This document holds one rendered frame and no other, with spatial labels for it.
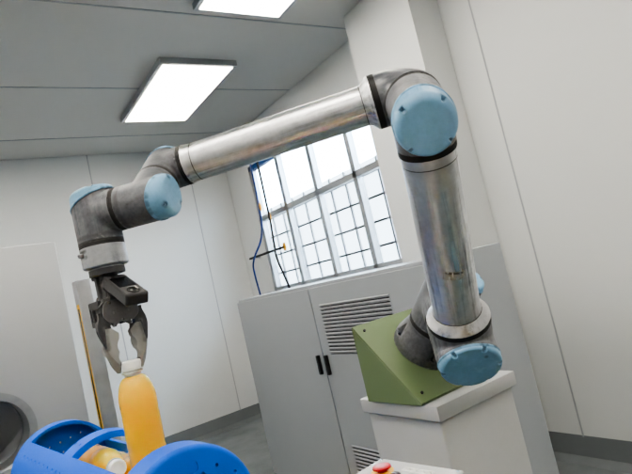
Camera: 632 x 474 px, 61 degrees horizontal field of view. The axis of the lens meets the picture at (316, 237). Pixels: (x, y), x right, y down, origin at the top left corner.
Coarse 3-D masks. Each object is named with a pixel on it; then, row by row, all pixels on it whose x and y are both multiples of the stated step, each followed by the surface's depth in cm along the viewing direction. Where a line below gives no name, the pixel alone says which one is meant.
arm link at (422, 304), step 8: (424, 280) 146; (480, 280) 141; (424, 288) 144; (480, 288) 138; (424, 296) 143; (416, 304) 148; (424, 304) 142; (416, 312) 147; (424, 312) 141; (416, 320) 147; (424, 320) 142; (424, 328) 145
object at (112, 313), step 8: (120, 264) 109; (88, 272) 108; (96, 272) 106; (104, 272) 106; (112, 272) 108; (120, 272) 112; (96, 280) 110; (96, 288) 111; (104, 296) 109; (112, 296) 106; (88, 304) 110; (96, 304) 107; (104, 304) 105; (112, 304) 106; (120, 304) 107; (96, 312) 109; (104, 312) 105; (112, 312) 106; (120, 312) 107; (128, 312) 108; (136, 312) 109; (96, 320) 109; (112, 320) 106; (120, 320) 107; (128, 320) 108
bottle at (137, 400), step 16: (128, 384) 104; (144, 384) 105; (128, 400) 103; (144, 400) 104; (128, 416) 103; (144, 416) 103; (160, 416) 107; (128, 432) 103; (144, 432) 103; (160, 432) 105; (128, 448) 104; (144, 448) 103
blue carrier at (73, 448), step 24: (48, 432) 160; (72, 432) 165; (96, 432) 131; (120, 432) 130; (24, 456) 148; (48, 456) 133; (72, 456) 122; (168, 456) 96; (192, 456) 99; (216, 456) 102
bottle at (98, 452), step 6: (96, 444) 135; (90, 450) 130; (96, 450) 128; (102, 450) 126; (108, 450) 126; (114, 450) 126; (84, 456) 130; (90, 456) 127; (96, 456) 125; (102, 456) 124; (108, 456) 124; (114, 456) 124; (120, 456) 125; (90, 462) 125; (96, 462) 123; (102, 462) 123; (108, 462) 122
